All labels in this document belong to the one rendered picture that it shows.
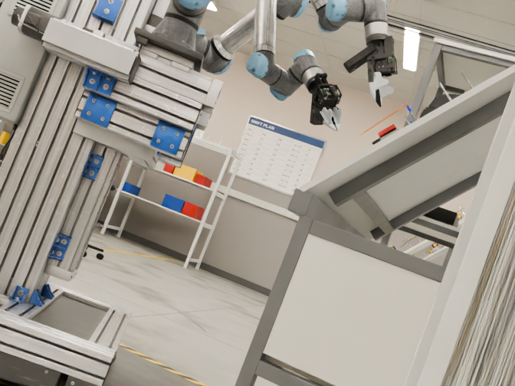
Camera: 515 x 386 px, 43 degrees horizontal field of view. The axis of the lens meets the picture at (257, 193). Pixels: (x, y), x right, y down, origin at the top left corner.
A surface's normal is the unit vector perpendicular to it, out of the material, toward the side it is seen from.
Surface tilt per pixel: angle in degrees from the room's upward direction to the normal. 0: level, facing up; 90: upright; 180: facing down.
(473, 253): 90
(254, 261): 90
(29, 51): 90
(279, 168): 90
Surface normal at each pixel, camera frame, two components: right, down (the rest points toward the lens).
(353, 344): -0.30, -0.18
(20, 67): 0.12, -0.02
